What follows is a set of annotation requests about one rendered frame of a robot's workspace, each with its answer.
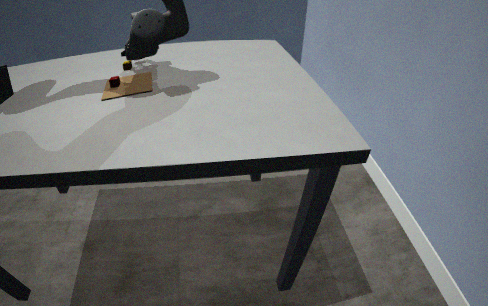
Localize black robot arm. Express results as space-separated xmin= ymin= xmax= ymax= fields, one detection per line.
xmin=128 ymin=0 xmax=189 ymax=56

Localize tan mat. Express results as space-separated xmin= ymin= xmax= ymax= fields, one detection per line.
xmin=101 ymin=72 xmax=152 ymax=101

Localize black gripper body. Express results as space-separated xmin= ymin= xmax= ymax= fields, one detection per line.
xmin=124 ymin=40 xmax=158 ymax=61

